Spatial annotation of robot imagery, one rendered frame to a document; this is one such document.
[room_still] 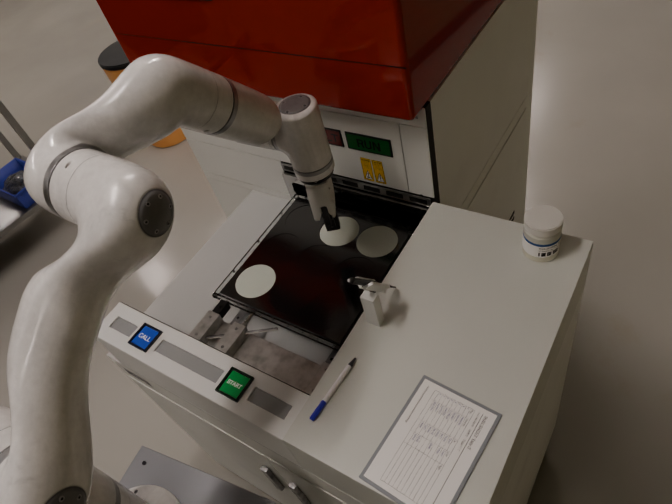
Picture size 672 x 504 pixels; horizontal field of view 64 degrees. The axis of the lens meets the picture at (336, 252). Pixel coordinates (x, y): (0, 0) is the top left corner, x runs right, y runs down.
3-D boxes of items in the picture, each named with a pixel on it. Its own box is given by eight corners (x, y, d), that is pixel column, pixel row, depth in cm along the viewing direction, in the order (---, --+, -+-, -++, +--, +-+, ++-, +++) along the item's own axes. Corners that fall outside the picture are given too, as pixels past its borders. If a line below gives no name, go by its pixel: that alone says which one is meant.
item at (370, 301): (378, 299, 110) (367, 257, 100) (395, 305, 108) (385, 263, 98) (364, 322, 107) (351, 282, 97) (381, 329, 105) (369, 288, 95)
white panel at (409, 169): (210, 171, 175) (153, 59, 146) (443, 236, 136) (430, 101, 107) (204, 177, 174) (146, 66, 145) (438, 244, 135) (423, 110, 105)
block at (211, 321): (213, 316, 127) (208, 309, 125) (224, 321, 126) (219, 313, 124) (191, 343, 123) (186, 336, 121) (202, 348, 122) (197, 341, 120)
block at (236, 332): (238, 327, 123) (234, 320, 121) (250, 333, 122) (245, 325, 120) (217, 356, 120) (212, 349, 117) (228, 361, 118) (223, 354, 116)
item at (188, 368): (147, 333, 136) (119, 301, 126) (327, 426, 110) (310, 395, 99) (121, 363, 132) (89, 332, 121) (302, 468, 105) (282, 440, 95)
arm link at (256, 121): (152, 124, 87) (264, 152, 114) (227, 138, 80) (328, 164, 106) (161, 67, 86) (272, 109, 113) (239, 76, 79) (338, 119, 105)
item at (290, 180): (294, 194, 155) (284, 169, 148) (435, 233, 134) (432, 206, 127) (290, 198, 154) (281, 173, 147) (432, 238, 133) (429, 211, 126)
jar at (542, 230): (528, 233, 113) (531, 200, 106) (563, 241, 109) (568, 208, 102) (516, 257, 109) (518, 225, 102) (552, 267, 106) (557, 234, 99)
